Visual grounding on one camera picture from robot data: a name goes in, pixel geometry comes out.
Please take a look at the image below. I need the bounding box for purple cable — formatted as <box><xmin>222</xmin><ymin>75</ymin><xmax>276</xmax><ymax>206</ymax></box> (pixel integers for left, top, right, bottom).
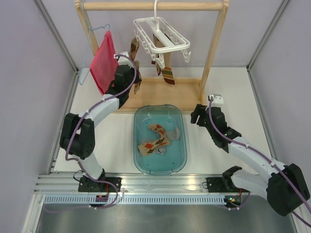
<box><xmin>208</xmin><ymin>98</ymin><xmax>311</xmax><ymax>225</ymax></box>
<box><xmin>65</xmin><ymin>54</ymin><xmax>137</xmax><ymax>162</ymax></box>

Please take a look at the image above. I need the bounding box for aluminium frame post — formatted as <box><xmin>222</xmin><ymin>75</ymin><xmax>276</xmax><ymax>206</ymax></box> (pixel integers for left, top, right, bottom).
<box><xmin>245</xmin><ymin>0</ymin><xmax>292</xmax><ymax>73</ymax></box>
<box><xmin>33</xmin><ymin>0</ymin><xmax>79</xmax><ymax>74</ymax></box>

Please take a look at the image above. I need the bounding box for left aluminium frame post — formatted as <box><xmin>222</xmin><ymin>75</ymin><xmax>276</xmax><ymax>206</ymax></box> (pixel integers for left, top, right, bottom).
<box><xmin>33</xmin><ymin>0</ymin><xmax>79</xmax><ymax>74</ymax></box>

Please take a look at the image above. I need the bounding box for argyle patterned sock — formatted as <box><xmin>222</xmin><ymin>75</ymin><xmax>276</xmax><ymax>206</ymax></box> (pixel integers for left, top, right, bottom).
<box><xmin>138</xmin><ymin>124</ymin><xmax>171</xmax><ymax>157</ymax></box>

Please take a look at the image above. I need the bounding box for white clip sock hanger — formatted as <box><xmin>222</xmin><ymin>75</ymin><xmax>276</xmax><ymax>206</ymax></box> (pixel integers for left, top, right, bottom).
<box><xmin>133</xmin><ymin>0</ymin><xmax>191</xmax><ymax>69</ymax></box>

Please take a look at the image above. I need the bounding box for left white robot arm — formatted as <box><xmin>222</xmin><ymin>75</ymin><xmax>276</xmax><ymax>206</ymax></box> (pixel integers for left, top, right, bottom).
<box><xmin>60</xmin><ymin>65</ymin><xmax>141</xmax><ymax>192</ymax></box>

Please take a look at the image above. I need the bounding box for grey ankle sock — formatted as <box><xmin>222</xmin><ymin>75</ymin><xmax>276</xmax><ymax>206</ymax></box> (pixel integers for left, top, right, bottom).
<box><xmin>166</xmin><ymin>127</ymin><xmax>180</xmax><ymax>140</ymax></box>
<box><xmin>156</xmin><ymin>146</ymin><xmax>166</xmax><ymax>155</ymax></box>

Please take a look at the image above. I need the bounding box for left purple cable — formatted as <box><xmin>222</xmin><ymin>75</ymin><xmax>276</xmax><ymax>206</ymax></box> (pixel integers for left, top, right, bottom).
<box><xmin>65</xmin><ymin>54</ymin><xmax>137</xmax><ymax>162</ymax></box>

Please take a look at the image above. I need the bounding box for wooden clothes rack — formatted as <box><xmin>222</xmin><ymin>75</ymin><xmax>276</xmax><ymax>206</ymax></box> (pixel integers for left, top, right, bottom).
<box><xmin>84</xmin><ymin>0</ymin><xmax>229</xmax><ymax>113</ymax></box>

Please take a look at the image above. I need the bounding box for aluminium mounting rail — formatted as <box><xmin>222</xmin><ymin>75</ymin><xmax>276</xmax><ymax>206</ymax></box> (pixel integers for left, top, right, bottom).
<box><xmin>34</xmin><ymin>172</ymin><xmax>238</xmax><ymax>195</ymax></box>

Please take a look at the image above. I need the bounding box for blue translucent plastic bin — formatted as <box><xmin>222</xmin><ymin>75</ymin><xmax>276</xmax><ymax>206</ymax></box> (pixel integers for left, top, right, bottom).
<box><xmin>133</xmin><ymin>104</ymin><xmax>188</xmax><ymax>176</ymax></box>

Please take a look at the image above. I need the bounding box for blue wire hanger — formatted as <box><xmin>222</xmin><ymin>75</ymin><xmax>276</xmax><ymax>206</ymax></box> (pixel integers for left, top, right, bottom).
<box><xmin>75</xmin><ymin>0</ymin><xmax>111</xmax><ymax>85</ymax></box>

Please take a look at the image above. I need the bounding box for red mesh cloth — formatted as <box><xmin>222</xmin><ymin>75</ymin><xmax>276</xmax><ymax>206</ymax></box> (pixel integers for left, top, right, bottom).
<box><xmin>90</xmin><ymin>31</ymin><xmax>118</xmax><ymax>95</ymax></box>

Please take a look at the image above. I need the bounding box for slotted cable duct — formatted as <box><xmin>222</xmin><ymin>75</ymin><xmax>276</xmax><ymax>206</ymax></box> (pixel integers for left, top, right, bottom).
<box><xmin>44</xmin><ymin>194</ymin><xmax>226</xmax><ymax>205</ymax></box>

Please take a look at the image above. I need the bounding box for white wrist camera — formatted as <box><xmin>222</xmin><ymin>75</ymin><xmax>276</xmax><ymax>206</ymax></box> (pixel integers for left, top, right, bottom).
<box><xmin>208</xmin><ymin>94</ymin><xmax>224</xmax><ymax>107</ymax></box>
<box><xmin>114</xmin><ymin>51</ymin><xmax>132</xmax><ymax>67</ymax></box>

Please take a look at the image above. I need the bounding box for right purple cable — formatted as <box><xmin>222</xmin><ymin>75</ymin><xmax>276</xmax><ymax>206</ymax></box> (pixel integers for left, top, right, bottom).
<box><xmin>208</xmin><ymin>98</ymin><xmax>311</xmax><ymax>225</ymax></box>

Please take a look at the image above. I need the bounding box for right aluminium frame post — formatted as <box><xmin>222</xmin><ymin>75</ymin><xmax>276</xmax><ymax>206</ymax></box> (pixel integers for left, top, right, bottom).
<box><xmin>245</xmin><ymin>0</ymin><xmax>292</xmax><ymax>73</ymax></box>

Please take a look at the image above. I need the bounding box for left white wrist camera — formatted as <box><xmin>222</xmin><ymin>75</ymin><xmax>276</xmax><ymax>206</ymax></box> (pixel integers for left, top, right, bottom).
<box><xmin>114</xmin><ymin>51</ymin><xmax>132</xmax><ymax>67</ymax></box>

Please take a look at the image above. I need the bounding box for cream striped sock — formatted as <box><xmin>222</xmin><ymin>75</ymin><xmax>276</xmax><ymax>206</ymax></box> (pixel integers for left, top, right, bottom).
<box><xmin>151</xmin><ymin>33</ymin><xmax>176</xmax><ymax>85</ymax></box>

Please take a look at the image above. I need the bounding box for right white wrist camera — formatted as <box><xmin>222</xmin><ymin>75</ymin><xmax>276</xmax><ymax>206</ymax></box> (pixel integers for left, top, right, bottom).
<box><xmin>208</xmin><ymin>94</ymin><xmax>224</xmax><ymax>107</ymax></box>

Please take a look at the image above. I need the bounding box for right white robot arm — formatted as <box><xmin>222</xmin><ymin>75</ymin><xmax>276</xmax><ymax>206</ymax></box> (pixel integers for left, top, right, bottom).
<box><xmin>190</xmin><ymin>104</ymin><xmax>311</xmax><ymax>216</ymax></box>

